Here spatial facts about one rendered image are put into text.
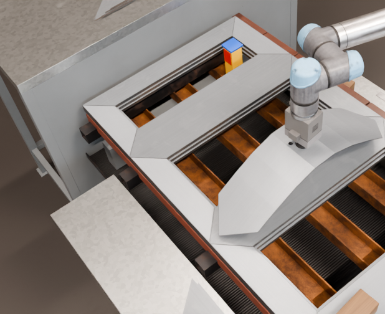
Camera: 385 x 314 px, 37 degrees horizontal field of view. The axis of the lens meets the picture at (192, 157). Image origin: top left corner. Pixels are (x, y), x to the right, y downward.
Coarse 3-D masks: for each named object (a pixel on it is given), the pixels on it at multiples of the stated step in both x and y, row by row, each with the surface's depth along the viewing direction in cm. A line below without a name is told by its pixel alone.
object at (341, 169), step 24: (216, 48) 226; (144, 96) 215; (264, 96) 206; (96, 120) 207; (240, 120) 203; (384, 120) 190; (192, 144) 196; (360, 144) 186; (384, 144) 184; (336, 168) 181; (360, 168) 181; (312, 192) 176; (336, 192) 178; (216, 216) 175; (288, 216) 172; (216, 240) 169; (240, 240) 168; (264, 240) 169
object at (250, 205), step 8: (232, 176) 171; (232, 184) 171; (240, 184) 169; (248, 184) 168; (224, 192) 171; (232, 192) 170; (240, 192) 168; (248, 192) 167; (256, 192) 166; (232, 200) 169; (240, 200) 168; (248, 200) 167; (256, 200) 165; (264, 200) 164; (240, 208) 167; (248, 208) 166; (256, 208) 164; (264, 208) 163; (272, 208) 162; (248, 216) 165; (256, 216) 164; (264, 216) 162; (256, 224) 163
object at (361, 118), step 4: (348, 112) 187; (352, 112) 188; (352, 116) 185; (356, 116) 186; (360, 116) 188; (360, 120) 184; (364, 120) 185; (368, 120) 187; (364, 124) 183; (368, 124) 184; (372, 124) 185; (372, 128) 182; (376, 128) 183; (376, 132) 180; (380, 132) 181
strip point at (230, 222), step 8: (224, 200) 171; (224, 208) 170; (232, 208) 168; (224, 216) 169; (232, 216) 168; (240, 216) 166; (224, 224) 169; (232, 224) 167; (240, 224) 166; (248, 224) 164; (224, 232) 168; (232, 232) 166; (240, 232) 165; (248, 232) 164
